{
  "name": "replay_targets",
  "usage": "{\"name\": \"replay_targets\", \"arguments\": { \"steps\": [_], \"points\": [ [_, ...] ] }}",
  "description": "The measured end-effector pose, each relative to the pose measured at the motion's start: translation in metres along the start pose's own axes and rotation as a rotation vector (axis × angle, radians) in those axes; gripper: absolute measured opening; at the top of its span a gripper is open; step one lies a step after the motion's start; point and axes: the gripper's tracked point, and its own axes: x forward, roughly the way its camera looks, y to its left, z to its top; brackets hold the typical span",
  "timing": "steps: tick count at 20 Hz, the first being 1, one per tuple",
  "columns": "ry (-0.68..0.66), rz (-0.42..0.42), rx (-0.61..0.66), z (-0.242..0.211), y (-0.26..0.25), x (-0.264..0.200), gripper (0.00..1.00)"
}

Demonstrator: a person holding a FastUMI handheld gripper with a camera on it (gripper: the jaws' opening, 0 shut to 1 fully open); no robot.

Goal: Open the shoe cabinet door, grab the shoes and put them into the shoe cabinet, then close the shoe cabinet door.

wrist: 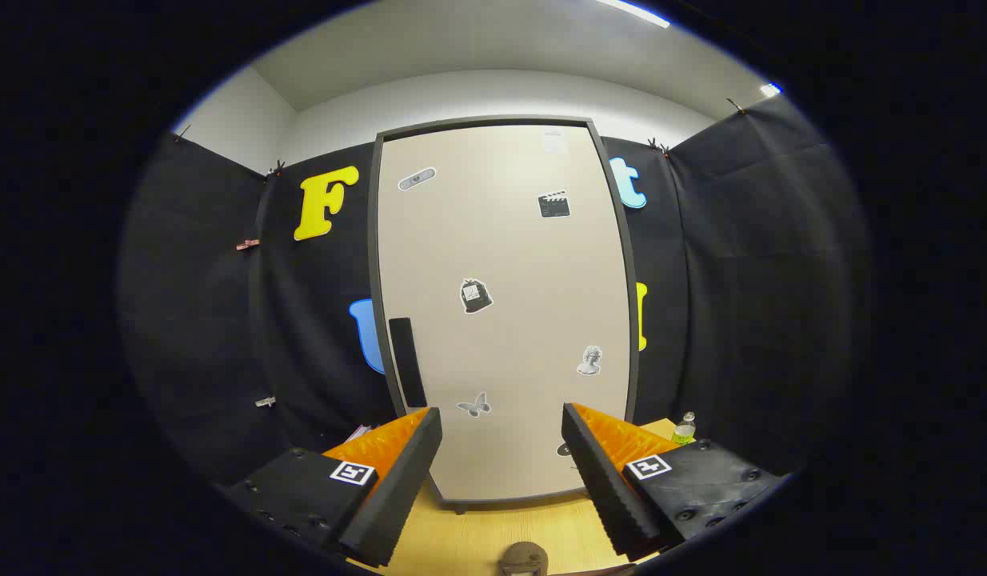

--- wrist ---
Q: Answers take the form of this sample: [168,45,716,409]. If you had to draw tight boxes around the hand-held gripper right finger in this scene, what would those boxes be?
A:
[561,402,786,562]

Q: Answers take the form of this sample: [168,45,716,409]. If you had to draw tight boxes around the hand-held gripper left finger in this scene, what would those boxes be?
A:
[222,406,444,569]

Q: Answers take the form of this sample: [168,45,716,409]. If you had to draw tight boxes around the brown fuzzy shoe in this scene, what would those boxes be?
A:
[499,542,552,576]

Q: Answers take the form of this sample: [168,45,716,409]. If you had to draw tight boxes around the black door handle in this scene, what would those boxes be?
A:
[389,318,428,409]

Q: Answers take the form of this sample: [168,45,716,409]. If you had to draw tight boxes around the grey shoe cabinet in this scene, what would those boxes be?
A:
[367,116,641,514]

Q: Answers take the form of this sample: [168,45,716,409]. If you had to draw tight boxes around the beige shoe cabinet door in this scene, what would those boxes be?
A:
[378,122,632,503]

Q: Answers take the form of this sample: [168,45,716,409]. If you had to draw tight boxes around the black backdrop cloth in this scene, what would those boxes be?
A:
[118,94,872,489]

